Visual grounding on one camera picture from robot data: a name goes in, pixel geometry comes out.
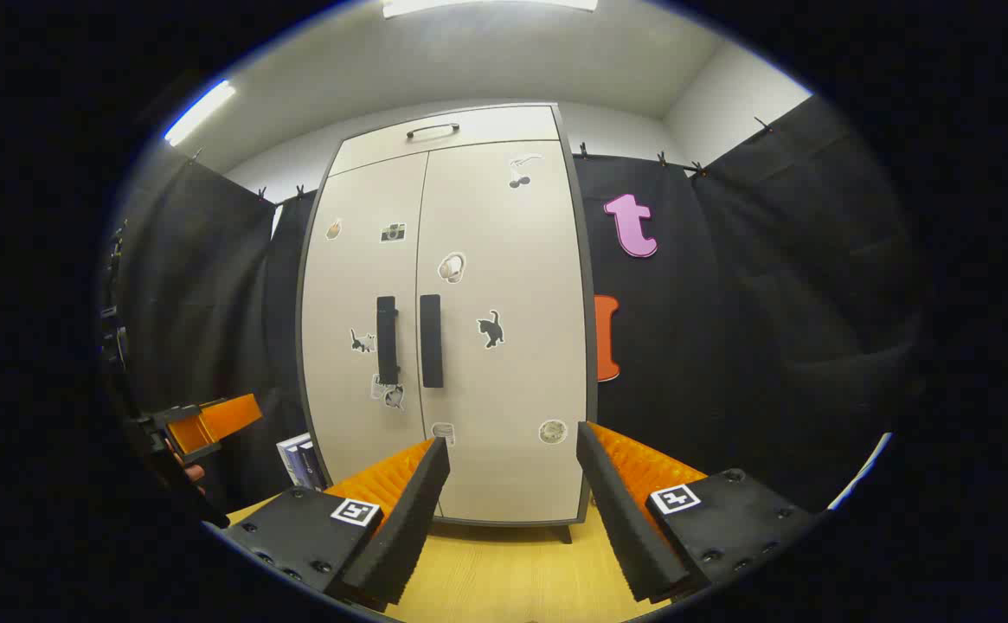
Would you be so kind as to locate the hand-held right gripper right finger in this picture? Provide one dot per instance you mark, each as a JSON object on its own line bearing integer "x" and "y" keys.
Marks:
{"x": 625, "y": 528}

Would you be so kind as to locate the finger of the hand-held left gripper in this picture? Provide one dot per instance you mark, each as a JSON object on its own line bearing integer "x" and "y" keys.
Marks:
{"x": 218, "y": 420}

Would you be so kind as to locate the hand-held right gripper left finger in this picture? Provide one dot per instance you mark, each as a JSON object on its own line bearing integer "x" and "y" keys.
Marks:
{"x": 400, "y": 536}

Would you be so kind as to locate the white door with headphone sticker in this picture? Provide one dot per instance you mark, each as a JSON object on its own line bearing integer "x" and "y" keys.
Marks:
{"x": 521, "y": 389}

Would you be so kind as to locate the white door with camera sticker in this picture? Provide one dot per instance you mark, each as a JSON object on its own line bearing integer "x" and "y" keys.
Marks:
{"x": 348, "y": 285}

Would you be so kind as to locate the white double-door shoe cabinet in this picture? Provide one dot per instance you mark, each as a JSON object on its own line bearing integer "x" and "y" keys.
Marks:
{"x": 590, "y": 260}

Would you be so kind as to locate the white cabinet drawer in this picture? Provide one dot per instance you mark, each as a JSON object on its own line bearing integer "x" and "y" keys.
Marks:
{"x": 504, "y": 125}

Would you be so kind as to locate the white book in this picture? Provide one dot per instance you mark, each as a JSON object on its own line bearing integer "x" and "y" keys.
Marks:
{"x": 287, "y": 459}

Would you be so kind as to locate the dark blue book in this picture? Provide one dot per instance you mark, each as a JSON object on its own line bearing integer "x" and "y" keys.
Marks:
{"x": 311, "y": 463}

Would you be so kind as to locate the dark stand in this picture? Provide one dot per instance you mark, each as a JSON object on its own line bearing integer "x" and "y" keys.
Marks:
{"x": 114, "y": 337}

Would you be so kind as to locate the white printed sheet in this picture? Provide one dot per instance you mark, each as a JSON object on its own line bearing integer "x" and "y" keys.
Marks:
{"x": 858, "y": 474}

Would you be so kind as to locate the black backdrop cloth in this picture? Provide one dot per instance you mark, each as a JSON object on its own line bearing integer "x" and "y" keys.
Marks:
{"x": 772, "y": 303}

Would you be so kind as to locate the ceiling light panel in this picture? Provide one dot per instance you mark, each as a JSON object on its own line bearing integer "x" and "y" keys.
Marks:
{"x": 199, "y": 112}
{"x": 486, "y": 5}

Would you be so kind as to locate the row of black cloth clips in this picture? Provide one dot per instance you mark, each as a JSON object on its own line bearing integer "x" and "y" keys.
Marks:
{"x": 662, "y": 159}

